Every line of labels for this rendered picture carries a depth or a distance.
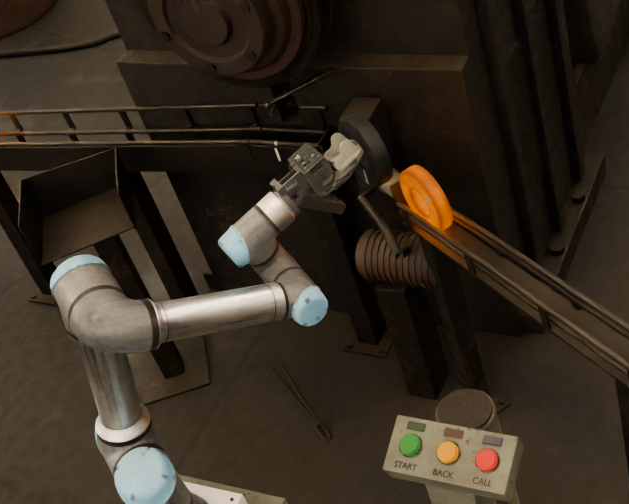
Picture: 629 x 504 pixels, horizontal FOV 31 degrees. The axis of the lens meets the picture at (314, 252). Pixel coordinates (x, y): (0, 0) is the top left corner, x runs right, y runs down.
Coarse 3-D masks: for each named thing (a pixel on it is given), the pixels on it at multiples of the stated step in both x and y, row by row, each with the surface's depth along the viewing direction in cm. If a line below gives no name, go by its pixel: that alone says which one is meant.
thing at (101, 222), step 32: (96, 160) 291; (32, 192) 294; (64, 192) 295; (96, 192) 297; (128, 192) 287; (32, 224) 287; (64, 224) 293; (96, 224) 288; (128, 224) 283; (64, 256) 283; (128, 256) 301; (128, 288) 302; (160, 352) 319; (192, 352) 331; (160, 384) 325; (192, 384) 321
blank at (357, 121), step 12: (348, 120) 224; (360, 120) 223; (348, 132) 227; (360, 132) 221; (372, 132) 221; (360, 144) 224; (372, 144) 220; (384, 144) 221; (372, 156) 221; (384, 156) 221; (360, 168) 231; (372, 168) 225; (384, 168) 223; (372, 180) 228; (384, 180) 225
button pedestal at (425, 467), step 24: (408, 432) 210; (432, 432) 208; (480, 432) 205; (408, 456) 208; (432, 456) 206; (504, 456) 201; (408, 480) 211; (432, 480) 204; (456, 480) 202; (480, 480) 201; (504, 480) 199
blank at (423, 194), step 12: (408, 168) 242; (420, 168) 239; (408, 180) 242; (420, 180) 237; (432, 180) 236; (408, 192) 246; (420, 192) 239; (432, 192) 236; (408, 204) 250; (420, 204) 246; (432, 204) 236; (444, 204) 236; (432, 216) 240; (444, 216) 237; (444, 228) 241
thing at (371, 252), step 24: (360, 240) 268; (384, 240) 264; (408, 240) 262; (360, 264) 266; (384, 264) 263; (408, 264) 260; (384, 288) 270; (408, 288) 270; (432, 288) 261; (384, 312) 276; (408, 312) 272; (408, 336) 279; (432, 336) 286; (408, 360) 286; (432, 360) 288; (408, 384) 294; (432, 384) 290
